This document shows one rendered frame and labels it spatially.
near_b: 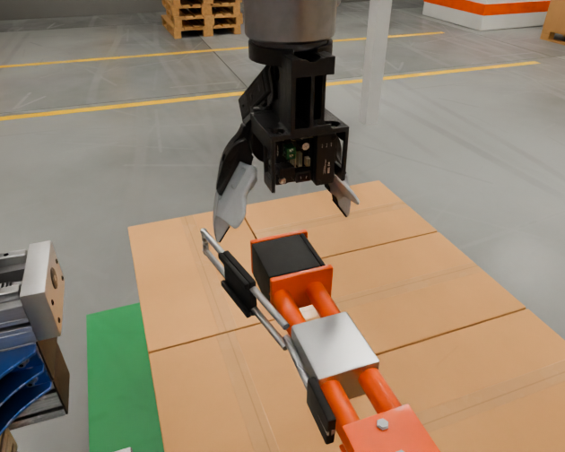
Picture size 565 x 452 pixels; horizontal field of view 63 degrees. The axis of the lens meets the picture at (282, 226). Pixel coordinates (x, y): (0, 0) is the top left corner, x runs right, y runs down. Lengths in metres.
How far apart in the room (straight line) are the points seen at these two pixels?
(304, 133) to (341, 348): 0.20
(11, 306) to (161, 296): 0.66
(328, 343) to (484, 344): 0.87
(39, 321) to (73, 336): 1.37
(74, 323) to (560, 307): 2.12
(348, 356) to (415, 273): 1.02
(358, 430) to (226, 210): 0.23
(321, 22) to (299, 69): 0.04
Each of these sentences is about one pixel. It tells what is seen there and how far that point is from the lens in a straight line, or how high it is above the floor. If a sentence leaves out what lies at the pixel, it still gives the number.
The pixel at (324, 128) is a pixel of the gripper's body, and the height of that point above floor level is 1.28.
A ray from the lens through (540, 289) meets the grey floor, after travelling 2.48.
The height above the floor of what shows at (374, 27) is 0.76.
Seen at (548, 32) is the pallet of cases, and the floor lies 0.10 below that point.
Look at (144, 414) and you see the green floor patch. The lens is 1.79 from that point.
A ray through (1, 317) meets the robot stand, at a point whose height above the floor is 0.96.
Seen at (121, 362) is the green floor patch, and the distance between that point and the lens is 1.96.
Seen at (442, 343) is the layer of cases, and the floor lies 0.54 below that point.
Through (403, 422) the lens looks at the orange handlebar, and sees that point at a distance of 0.41.
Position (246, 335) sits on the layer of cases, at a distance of 1.22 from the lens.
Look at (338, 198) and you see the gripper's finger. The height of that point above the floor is 1.17.
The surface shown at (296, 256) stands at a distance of 0.53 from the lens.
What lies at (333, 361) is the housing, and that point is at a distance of 0.44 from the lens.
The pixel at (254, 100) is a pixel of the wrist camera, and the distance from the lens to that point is 0.47.
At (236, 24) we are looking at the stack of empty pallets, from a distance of 7.56.
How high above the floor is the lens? 1.43
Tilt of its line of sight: 33 degrees down
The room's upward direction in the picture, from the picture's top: straight up
